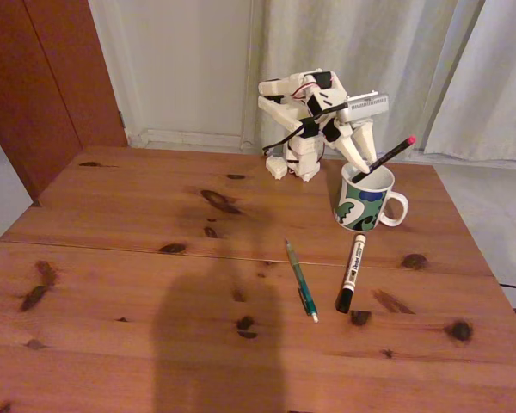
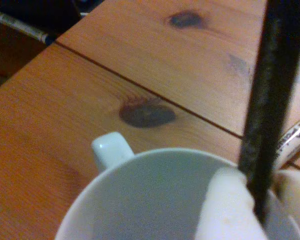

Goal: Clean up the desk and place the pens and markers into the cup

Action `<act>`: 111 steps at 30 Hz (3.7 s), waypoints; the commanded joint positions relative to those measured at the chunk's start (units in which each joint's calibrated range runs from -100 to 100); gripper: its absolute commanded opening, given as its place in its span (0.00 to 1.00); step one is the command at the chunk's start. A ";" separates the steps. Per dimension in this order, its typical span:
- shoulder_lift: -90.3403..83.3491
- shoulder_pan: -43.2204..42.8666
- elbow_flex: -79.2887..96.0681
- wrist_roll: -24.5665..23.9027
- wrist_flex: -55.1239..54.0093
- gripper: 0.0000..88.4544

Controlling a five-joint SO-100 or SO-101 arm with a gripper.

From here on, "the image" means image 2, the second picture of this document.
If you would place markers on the white mug green blue pattern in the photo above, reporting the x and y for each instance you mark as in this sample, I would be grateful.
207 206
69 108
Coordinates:
145 195

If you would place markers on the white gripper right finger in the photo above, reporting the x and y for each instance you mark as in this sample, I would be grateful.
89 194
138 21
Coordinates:
295 200

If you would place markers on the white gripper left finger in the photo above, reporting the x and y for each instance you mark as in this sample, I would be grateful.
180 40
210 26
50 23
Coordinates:
227 207

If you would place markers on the black pen red end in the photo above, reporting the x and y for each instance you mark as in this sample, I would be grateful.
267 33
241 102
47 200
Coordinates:
270 100

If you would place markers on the white marker dark cap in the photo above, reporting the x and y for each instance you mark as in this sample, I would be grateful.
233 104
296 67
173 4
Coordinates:
20 25

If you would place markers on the white Pentel marker black cap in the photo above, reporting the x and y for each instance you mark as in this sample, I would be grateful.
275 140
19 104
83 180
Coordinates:
296 140

